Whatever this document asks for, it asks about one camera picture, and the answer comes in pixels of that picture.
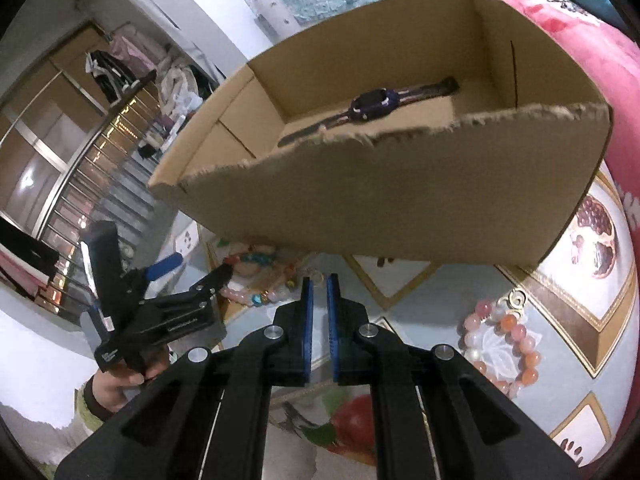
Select pink floral blanket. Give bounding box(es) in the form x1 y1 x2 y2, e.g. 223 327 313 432
441 0 640 201

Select green sleeve forearm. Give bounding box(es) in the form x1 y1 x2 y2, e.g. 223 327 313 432
75 378 113 434

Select pink orange bead bracelet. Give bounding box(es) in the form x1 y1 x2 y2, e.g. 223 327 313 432
462 297 544 400

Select person's left hand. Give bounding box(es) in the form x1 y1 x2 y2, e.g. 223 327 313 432
87 346 169 414

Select colourful bead bracelet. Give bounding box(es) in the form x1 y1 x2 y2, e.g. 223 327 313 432
219 246 302 309

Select brown cardboard box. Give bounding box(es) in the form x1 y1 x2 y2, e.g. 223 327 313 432
149 0 600 266

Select wooden wardrobe doors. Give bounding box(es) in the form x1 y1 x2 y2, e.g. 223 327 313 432
1 23 110 233

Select dark purple smart watch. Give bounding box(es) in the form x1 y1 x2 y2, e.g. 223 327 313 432
278 77 459 148

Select hanging clothes rack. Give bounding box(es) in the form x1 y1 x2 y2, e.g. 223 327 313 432
85 23 218 159

